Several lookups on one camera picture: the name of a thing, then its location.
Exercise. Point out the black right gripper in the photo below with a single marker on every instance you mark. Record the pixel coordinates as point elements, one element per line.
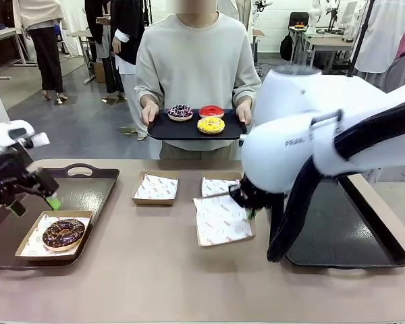
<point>249,195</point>

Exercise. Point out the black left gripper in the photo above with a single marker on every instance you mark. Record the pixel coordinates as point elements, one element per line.
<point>5,180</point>

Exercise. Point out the kraft cardboard food box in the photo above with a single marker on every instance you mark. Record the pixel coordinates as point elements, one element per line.
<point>222,175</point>
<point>153,200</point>
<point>54,255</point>
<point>222,242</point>

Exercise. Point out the chocolate glazed donut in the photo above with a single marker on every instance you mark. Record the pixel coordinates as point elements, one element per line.
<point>63,236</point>

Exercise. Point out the black serving tray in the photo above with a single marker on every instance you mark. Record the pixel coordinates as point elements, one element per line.
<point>175,131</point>

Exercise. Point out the dark donut with coloured sprinkles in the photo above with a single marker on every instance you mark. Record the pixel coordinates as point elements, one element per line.
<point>180,113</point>

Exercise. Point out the person's right forearm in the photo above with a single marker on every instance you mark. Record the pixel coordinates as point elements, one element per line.
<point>145,92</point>

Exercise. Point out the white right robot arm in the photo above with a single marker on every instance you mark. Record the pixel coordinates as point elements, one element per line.
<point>280,101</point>

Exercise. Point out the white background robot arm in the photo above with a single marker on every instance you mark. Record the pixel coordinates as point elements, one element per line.
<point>315,17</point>

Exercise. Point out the person's left forearm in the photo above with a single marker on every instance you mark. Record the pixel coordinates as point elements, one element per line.
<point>247,91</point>

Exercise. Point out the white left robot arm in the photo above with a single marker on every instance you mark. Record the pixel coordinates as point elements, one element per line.
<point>1,131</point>

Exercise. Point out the person's left hand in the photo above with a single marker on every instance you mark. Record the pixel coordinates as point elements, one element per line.
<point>244,113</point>

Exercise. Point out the person's right hand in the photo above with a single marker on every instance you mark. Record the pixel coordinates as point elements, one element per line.
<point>149,114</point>

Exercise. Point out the white smiley print paper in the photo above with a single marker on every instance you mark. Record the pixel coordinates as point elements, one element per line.
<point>33,244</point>
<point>216,188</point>
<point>157,189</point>
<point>219,219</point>

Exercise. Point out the yellow sprinkled donut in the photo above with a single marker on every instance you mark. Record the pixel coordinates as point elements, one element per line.
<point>211,125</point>

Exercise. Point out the red glazed donut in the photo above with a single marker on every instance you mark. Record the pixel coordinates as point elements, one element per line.
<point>211,111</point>

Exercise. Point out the brown cardboard carton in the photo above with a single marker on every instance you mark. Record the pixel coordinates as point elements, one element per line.
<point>99,72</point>

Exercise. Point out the bystander in black trousers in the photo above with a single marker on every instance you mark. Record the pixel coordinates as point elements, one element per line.
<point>47,50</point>

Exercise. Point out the bystander in cream trousers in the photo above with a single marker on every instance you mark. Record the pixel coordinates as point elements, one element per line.
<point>130,67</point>

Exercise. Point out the person in beige sweater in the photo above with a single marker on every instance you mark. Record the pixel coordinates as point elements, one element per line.
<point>195,60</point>

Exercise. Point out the white background table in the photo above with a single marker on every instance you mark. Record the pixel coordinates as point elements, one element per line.
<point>0,33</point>

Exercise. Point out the grey background table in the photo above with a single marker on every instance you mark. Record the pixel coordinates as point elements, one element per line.
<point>82,35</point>

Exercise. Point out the black backpack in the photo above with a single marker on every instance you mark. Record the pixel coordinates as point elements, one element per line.
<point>287,47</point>

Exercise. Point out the bystander in black coat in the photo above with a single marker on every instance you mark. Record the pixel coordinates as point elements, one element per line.
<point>101,30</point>

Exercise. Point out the long white lab table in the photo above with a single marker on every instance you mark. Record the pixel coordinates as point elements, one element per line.
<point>327,40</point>

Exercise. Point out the black office chair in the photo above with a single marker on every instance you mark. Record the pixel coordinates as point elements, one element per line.
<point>298,18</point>

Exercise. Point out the black stand pole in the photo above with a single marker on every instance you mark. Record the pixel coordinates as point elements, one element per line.
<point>359,40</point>

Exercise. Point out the white hanging coat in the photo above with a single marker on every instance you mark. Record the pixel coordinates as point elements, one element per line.
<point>384,33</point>

